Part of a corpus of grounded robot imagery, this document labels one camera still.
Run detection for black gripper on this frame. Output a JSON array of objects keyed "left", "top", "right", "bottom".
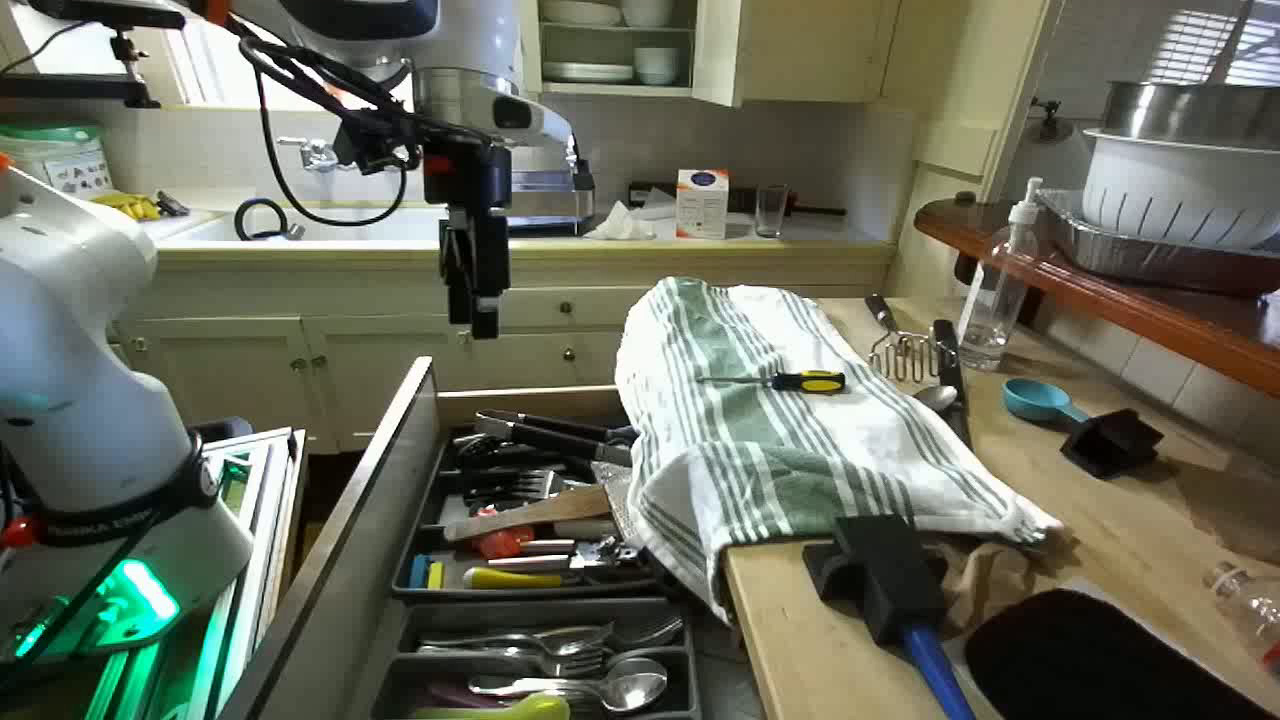
[{"left": 420, "top": 125, "right": 521, "bottom": 343}]

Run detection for green striped white cloth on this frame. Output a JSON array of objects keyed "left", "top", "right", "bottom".
[{"left": 612, "top": 273, "right": 1063, "bottom": 625}]

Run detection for tan crumpled cloth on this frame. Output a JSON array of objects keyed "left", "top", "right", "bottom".
[{"left": 919, "top": 532, "right": 1076, "bottom": 639}]

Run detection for metal dish drying rack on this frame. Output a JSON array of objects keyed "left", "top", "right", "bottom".
[{"left": 500, "top": 140, "right": 600, "bottom": 241}]

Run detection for white crumpled paper towel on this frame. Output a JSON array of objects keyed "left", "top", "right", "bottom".
[{"left": 579, "top": 194, "right": 679, "bottom": 247}]

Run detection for black kitchen tongs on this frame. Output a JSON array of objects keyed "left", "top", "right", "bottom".
[{"left": 473, "top": 407, "right": 638, "bottom": 468}]

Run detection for cream base cabinets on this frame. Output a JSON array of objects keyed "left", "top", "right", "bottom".
[{"left": 113, "top": 273, "right": 664, "bottom": 454}]

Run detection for chrome sink faucet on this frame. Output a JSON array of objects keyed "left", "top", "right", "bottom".
[{"left": 276, "top": 133, "right": 352, "bottom": 176}]

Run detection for stack of white plates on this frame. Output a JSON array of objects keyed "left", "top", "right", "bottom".
[{"left": 540, "top": 54, "right": 635, "bottom": 88}]

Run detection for white paper towel roll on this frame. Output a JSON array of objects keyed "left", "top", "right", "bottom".
[{"left": 670, "top": 164, "right": 730, "bottom": 244}]

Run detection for wooden spatula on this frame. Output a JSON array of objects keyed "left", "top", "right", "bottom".
[{"left": 434, "top": 483, "right": 616, "bottom": 547}]

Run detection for black utensil organizer tray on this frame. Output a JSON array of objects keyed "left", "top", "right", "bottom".
[{"left": 386, "top": 418, "right": 670, "bottom": 604}]

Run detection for stack of white bowls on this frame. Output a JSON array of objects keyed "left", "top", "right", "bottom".
[{"left": 630, "top": 45, "right": 682, "bottom": 88}]

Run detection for clear drinking glass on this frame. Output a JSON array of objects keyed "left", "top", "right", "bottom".
[{"left": 751, "top": 181, "right": 791, "bottom": 244}]

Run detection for open wooden drawer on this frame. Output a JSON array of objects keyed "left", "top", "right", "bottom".
[{"left": 214, "top": 351, "right": 751, "bottom": 720}]

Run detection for yellow sponge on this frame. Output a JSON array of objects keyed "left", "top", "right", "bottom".
[{"left": 92, "top": 187, "right": 171, "bottom": 223}]

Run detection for yellow and black small tool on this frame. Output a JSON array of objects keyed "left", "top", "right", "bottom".
[{"left": 766, "top": 366, "right": 850, "bottom": 398}]

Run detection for grey cutlery tray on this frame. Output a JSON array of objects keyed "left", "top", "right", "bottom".
[{"left": 366, "top": 590, "right": 706, "bottom": 720}]

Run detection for large metal spoon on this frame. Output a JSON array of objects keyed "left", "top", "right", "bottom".
[{"left": 463, "top": 662, "right": 670, "bottom": 714}]

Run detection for green lidded plastic container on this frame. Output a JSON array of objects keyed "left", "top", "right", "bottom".
[{"left": 0, "top": 125, "right": 114, "bottom": 201}]

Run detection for clear pump dispenser bottle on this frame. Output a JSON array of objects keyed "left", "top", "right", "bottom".
[{"left": 953, "top": 173, "right": 1052, "bottom": 377}]

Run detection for teal measuring spoon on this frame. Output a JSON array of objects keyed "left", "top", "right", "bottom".
[{"left": 1001, "top": 377, "right": 1095, "bottom": 430}]

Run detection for metal baking tray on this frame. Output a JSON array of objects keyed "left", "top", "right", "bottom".
[{"left": 1037, "top": 184, "right": 1280, "bottom": 299}]

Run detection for small black plastic block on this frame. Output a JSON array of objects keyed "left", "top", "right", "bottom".
[{"left": 1056, "top": 404, "right": 1166, "bottom": 483}]

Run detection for brown wooden shelf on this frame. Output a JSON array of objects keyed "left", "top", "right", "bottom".
[{"left": 910, "top": 194, "right": 1280, "bottom": 404}]

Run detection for white plastic colander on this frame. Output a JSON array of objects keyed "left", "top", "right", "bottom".
[{"left": 1076, "top": 125, "right": 1280, "bottom": 254}]

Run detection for large metal pot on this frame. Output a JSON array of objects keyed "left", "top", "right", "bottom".
[{"left": 1098, "top": 74, "right": 1280, "bottom": 151}]

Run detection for black mat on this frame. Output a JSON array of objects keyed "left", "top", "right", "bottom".
[{"left": 960, "top": 586, "right": 1274, "bottom": 720}]

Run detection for white window blinds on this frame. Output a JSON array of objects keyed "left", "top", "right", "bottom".
[{"left": 1147, "top": 0, "right": 1280, "bottom": 93}]

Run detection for clear glass jar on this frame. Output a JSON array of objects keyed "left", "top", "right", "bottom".
[{"left": 1198, "top": 556, "right": 1280, "bottom": 667}]

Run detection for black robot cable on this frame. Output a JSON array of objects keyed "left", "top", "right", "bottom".
[{"left": 197, "top": 3, "right": 414, "bottom": 230}]

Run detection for black cable loop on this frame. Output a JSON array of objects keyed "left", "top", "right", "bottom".
[{"left": 231, "top": 194, "right": 307, "bottom": 244}]

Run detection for yellow handled utensil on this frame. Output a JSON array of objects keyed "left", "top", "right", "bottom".
[{"left": 461, "top": 562, "right": 566, "bottom": 590}]

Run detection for white open rack frame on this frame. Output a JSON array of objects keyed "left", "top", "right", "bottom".
[{"left": 74, "top": 418, "right": 313, "bottom": 720}]

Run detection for cream wall cabinet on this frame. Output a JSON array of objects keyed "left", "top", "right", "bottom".
[{"left": 515, "top": 0, "right": 901, "bottom": 113}]

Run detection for metal wire whisk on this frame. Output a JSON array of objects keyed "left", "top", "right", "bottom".
[{"left": 863, "top": 292, "right": 944, "bottom": 390}]

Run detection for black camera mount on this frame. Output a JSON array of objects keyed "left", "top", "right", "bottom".
[{"left": 0, "top": 0, "right": 192, "bottom": 113}]

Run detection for black handled kitchen utensil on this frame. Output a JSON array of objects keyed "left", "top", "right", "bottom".
[{"left": 927, "top": 314, "right": 976, "bottom": 449}]

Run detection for black brush with blue handle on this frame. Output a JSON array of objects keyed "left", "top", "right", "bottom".
[{"left": 799, "top": 512, "right": 980, "bottom": 720}]

